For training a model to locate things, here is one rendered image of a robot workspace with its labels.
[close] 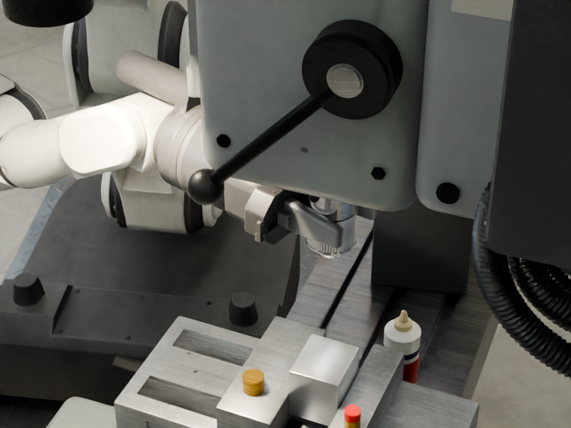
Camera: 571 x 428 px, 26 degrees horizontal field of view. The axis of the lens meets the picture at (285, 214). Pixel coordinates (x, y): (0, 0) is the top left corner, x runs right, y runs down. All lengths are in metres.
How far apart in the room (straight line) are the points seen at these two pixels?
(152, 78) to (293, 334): 0.31
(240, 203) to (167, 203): 0.90
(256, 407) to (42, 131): 0.37
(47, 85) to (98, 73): 2.00
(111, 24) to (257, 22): 0.86
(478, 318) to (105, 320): 0.72
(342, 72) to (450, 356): 0.63
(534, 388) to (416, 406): 1.48
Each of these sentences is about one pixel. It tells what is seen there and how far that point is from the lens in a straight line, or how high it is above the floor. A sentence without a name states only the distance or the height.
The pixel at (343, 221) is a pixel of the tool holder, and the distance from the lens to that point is 1.11.
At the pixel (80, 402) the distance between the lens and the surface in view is 1.69.
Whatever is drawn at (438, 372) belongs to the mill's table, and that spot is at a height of 0.92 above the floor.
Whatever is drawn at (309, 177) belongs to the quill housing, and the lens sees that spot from 0.99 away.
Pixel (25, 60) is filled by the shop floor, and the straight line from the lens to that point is 3.95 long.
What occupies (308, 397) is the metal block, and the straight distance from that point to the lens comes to 1.24.
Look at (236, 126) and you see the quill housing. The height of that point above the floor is 1.38.
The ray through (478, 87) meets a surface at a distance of 0.88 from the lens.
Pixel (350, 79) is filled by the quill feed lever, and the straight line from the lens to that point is 0.89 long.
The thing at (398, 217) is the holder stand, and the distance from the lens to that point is 1.48.
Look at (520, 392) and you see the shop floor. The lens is 2.75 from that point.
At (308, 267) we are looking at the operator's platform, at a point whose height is 0.40.
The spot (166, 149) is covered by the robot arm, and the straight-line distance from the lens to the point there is 1.18.
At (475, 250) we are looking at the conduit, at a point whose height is 1.44.
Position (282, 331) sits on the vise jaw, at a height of 1.03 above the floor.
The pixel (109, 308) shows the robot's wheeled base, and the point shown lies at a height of 0.59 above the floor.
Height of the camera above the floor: 1.91
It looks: 37 degrees down
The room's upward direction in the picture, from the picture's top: straight up
